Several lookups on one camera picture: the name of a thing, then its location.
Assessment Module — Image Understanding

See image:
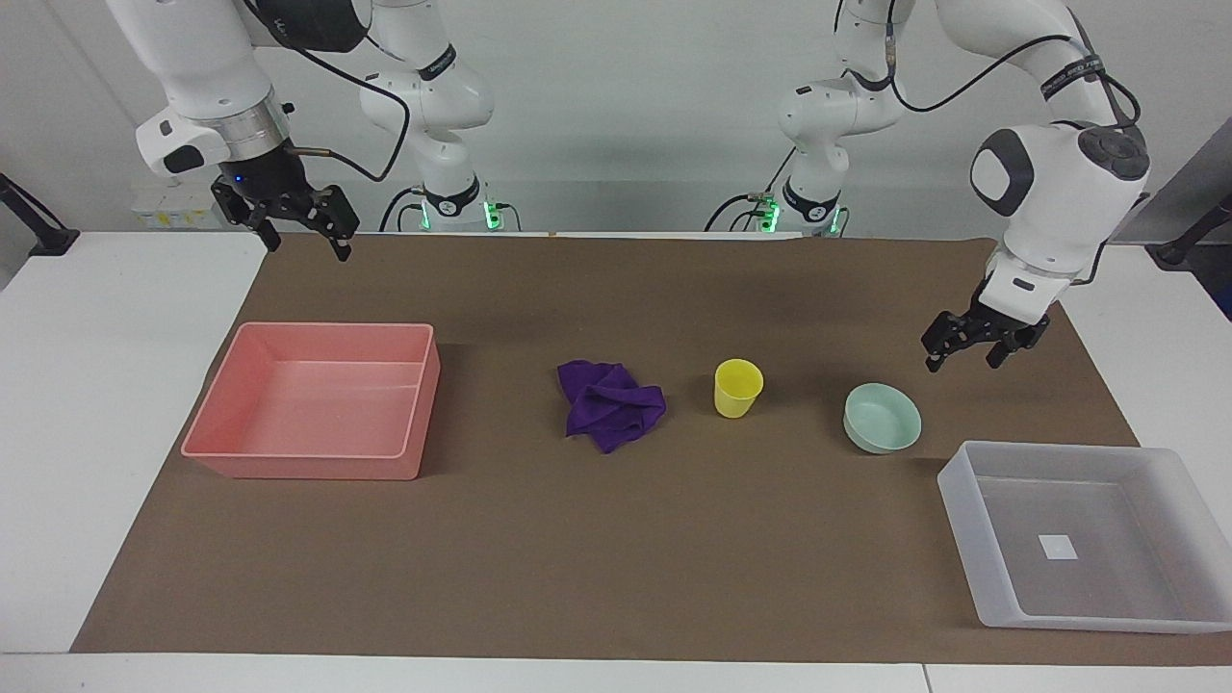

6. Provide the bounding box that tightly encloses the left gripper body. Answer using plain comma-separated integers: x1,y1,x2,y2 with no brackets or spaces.
967,277,1048,335

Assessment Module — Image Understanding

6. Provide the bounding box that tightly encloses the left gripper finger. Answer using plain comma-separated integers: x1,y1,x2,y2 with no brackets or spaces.
985,322,1051,371
920,309,986,374

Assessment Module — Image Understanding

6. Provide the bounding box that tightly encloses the purple cloth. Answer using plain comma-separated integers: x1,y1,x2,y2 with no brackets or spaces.
557,359,668,454

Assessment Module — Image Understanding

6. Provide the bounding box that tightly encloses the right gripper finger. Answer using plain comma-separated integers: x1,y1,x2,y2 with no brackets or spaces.
306,184,362,264
210,180,283,254

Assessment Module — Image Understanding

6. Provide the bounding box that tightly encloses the yellow plastic cup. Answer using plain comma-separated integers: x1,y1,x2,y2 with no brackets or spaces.
713,358,765,420

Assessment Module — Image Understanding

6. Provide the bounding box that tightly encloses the clear plastic box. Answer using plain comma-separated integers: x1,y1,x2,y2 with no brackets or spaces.
937,440,1232,635

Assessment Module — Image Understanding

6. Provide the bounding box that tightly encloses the black cable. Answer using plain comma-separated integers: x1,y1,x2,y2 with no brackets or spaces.
377,186,430,233
241,0,413,185
885,0,1146,132
704,144,802,233

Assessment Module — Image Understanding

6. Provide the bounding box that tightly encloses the black stand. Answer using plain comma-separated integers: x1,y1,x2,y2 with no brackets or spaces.
1149,192,1232,270
0,172,81,257

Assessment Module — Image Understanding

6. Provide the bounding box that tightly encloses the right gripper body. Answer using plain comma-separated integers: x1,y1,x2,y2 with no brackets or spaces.
214,141,324,228

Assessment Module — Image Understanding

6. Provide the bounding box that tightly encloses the light green bowl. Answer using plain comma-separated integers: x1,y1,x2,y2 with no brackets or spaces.
843,382,923,455

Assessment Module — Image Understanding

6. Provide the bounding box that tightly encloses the pink plastic box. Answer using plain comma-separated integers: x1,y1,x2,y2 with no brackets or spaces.
180,321,443,481

